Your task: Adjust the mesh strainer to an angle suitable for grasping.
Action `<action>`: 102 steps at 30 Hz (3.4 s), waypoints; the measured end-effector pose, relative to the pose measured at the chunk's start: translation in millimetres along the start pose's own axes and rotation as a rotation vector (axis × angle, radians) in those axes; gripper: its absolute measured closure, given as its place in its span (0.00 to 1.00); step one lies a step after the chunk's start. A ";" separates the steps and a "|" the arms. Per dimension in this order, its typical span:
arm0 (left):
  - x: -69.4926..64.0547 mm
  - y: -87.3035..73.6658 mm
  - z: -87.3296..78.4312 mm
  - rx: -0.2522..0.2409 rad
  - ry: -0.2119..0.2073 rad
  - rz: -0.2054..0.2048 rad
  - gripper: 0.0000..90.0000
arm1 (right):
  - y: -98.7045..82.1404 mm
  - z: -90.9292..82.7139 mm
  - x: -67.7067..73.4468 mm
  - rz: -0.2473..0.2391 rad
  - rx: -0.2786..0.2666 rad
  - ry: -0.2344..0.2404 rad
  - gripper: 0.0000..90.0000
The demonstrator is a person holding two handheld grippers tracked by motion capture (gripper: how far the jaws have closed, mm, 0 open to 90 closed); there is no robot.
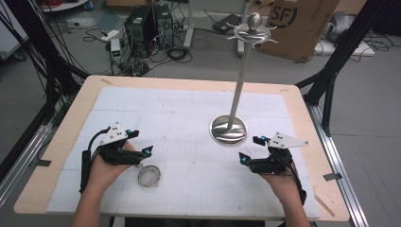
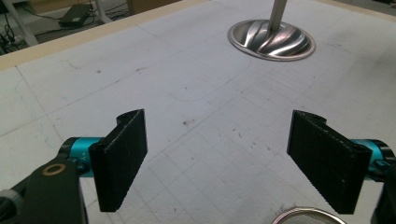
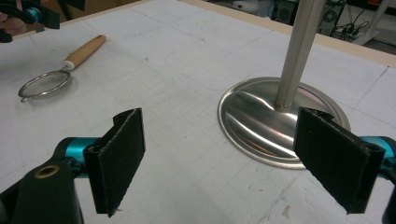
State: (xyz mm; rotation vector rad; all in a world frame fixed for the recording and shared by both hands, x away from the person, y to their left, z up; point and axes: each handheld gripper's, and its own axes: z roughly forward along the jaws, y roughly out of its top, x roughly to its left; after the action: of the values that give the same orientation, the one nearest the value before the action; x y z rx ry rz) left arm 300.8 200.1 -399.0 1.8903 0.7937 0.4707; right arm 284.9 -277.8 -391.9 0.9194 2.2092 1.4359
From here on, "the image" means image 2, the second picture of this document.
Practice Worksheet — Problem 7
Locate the metal ring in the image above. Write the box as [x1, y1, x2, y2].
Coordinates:
[271, 206, 347, 224]

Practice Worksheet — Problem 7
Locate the black power adapter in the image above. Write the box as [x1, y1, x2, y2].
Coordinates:
[58, 3, 94, 28]

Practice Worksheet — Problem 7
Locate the black cable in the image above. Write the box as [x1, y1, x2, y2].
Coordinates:
[0, 12, 22, 56]

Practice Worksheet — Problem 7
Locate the white metal frame leg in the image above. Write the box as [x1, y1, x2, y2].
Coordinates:
[2, 0, 39, 47]

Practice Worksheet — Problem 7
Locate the silver ribbed stand base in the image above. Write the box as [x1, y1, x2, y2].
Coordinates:
[227, 0, 317, 62]

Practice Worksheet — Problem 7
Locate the brown cardboard box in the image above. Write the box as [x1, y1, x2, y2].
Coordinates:
[126, 0, 181, 16]

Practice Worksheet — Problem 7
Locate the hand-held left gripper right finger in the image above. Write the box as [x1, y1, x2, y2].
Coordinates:
[286, 109, 387, 215]

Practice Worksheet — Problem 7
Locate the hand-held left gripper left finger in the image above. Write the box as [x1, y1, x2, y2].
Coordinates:
[59, 108, 149, 213]

